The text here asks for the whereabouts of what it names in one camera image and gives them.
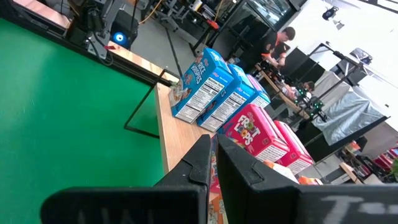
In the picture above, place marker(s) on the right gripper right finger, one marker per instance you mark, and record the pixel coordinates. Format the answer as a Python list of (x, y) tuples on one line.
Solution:
[(264, 202)]

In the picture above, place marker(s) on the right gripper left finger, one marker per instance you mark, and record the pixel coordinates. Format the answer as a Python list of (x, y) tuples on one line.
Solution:
[(140, 205)]

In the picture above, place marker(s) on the orange Mini Wheats box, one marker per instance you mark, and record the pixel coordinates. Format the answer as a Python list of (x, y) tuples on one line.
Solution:
[(281, 171), (309, 181), (217, 208)]

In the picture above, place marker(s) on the pink Froot Loops box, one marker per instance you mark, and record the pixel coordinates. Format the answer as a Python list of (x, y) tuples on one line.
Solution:
[(255, 130), (295, 146)]

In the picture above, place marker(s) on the blue Rice Krispies box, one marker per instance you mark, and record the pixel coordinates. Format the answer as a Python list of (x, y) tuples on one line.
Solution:
[(202, 90), (230, 105), (259, 96)]

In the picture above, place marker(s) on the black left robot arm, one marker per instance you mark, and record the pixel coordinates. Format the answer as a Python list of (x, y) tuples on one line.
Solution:
[(90, 18)]

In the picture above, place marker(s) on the wooden workbench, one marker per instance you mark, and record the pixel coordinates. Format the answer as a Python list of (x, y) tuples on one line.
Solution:
[(349, 171), (281, 95)]

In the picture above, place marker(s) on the green table mat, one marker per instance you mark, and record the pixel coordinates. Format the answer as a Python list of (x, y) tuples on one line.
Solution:
[(62, 124)]

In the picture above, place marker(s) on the grey tarp curtain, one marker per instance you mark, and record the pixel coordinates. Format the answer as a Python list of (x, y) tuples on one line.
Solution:
[(348, 118)]

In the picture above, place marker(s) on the white curtain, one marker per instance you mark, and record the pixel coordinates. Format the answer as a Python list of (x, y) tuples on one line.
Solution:
[(329, 84)]

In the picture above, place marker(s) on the dark leafy potted plant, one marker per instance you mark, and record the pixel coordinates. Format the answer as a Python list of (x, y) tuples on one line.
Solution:
[(395, 169)]

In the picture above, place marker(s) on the black partition panel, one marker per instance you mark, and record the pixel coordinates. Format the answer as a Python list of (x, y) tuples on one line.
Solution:
[(298, 62)]

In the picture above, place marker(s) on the black computer blue light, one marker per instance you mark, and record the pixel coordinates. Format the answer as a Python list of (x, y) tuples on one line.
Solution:
[(119, 38)]

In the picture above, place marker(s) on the orange tool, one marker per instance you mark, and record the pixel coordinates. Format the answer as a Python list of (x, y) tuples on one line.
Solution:
[(213, 24)]

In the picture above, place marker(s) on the white jug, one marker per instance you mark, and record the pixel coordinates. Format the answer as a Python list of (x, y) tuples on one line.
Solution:
[(196, 4)]

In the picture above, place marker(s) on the black ceiling camera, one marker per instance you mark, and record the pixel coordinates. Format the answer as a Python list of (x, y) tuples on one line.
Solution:
[(329, 13)]

